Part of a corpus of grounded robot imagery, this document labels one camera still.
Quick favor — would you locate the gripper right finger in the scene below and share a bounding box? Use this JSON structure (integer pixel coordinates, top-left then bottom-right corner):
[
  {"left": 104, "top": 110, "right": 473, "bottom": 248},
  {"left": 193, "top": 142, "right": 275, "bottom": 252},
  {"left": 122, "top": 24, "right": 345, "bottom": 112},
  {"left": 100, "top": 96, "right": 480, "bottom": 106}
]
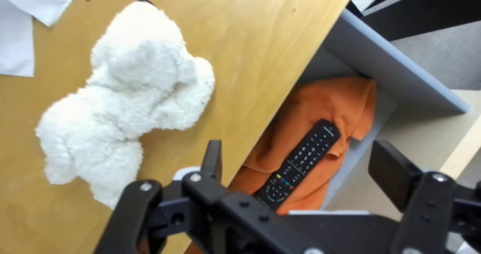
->
[{"left": 368, "top": 140, "right": 481, "bottom": 254}]

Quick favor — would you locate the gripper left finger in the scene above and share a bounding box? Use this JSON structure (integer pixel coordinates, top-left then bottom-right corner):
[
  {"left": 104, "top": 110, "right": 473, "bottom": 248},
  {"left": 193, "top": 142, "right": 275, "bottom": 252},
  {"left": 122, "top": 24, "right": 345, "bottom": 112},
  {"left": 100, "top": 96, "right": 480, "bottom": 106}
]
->
[{"left": 93, "top": 140, "right": 324, "bottom": 254}]

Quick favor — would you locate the white plush bear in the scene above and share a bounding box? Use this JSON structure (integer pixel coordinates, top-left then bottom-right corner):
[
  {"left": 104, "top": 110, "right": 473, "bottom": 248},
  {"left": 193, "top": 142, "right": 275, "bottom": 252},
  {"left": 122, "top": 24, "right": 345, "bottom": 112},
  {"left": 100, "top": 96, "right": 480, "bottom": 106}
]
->
[{"left": 35, "top": 0, "right": 216, "bottom": 210}]

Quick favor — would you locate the black remote control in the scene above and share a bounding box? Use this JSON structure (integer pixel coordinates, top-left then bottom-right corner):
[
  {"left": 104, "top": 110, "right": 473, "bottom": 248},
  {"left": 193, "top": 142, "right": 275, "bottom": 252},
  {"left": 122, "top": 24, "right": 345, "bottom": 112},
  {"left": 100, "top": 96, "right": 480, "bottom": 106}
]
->
[{"left": 254, "top": 118, "right": 342, "bottom": 212}]

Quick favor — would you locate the grey drawer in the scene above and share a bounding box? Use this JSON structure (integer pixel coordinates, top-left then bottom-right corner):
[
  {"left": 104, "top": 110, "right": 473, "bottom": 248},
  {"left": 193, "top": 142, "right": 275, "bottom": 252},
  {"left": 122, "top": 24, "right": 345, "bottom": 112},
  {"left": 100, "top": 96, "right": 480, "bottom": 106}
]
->
[{"left": 225, "top": 8, "right": 471, "bottom": 214}]

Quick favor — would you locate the orange cloth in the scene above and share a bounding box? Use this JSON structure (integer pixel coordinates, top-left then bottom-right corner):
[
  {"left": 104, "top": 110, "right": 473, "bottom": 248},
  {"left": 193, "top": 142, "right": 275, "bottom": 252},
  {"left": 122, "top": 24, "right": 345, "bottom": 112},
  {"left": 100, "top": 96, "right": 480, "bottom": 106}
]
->
[{"left": 184, "top": 76, "right": 378, "bottom": 254}]

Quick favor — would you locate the white paper sheet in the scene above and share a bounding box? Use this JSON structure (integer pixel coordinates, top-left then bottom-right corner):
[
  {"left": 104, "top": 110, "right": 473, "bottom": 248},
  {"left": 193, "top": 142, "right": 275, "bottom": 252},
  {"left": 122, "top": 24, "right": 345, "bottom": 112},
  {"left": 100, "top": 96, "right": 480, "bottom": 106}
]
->
[{"left": 0, "top": 0, "right": 35, "bottom": 77}]

